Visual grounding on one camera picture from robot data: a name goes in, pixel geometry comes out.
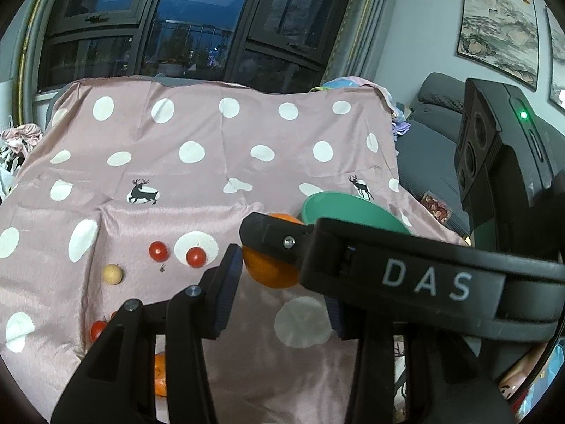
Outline grey sofa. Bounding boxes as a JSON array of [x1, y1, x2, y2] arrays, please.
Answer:
[[392, 72, 474, 240]]

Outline grey curtain with gold trim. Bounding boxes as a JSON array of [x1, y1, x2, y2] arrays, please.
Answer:
[[326, 0, 403, 88], [11, 0, 60, 126]]

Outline green plastic bowl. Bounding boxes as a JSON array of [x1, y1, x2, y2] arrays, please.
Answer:
[[301, 192, 413, 237]]

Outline small orange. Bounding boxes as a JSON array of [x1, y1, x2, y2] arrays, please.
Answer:
[[153, 352, 169, 398]]

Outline person's right hand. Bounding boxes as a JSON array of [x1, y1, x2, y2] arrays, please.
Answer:
[[498, 343, 549, 408]]

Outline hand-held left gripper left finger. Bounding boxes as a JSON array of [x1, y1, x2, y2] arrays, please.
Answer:
[[50, 244, 244, 424]]

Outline dark framed window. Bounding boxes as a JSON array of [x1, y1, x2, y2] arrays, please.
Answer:
[[37, 0, 356, 94]]

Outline landscape painting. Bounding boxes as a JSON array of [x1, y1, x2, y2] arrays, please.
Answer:
[[456, 0, 540, 92], [545, 6, 565, 109]]

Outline red patterned snack packet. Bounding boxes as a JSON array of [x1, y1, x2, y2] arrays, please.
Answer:
[[421, 191, 454, 222]]

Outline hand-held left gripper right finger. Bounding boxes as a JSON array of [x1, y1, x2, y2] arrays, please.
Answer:
[[324, 298, 515, 424]]

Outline large orange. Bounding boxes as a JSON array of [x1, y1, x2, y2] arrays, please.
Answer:
[[242, 213, 306, 289]]

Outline pastel colourful clothes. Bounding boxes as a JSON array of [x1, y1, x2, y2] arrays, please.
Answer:
[[309, 77, 412, 139]]

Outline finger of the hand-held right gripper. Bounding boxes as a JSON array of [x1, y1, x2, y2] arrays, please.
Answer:
[[239, 212, 315, 272]]

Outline pink white clothes pile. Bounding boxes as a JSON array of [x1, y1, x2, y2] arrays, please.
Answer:
[[0, 124, 46, 174]]

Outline pink polka dot cloth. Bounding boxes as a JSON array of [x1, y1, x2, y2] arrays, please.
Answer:
[[0, 75, 469, 424]]

